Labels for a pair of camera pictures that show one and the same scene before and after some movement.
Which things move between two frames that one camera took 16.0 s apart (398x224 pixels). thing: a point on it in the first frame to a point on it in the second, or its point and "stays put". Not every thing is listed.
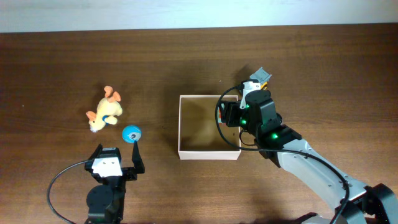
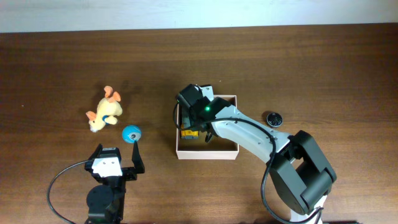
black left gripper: (130, 173) stays put
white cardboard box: (199, 137) stays put
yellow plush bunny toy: (108, 110) stays put
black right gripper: (228, 113) to (191, 114)
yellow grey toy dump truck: (262, 77) to (189, 134)
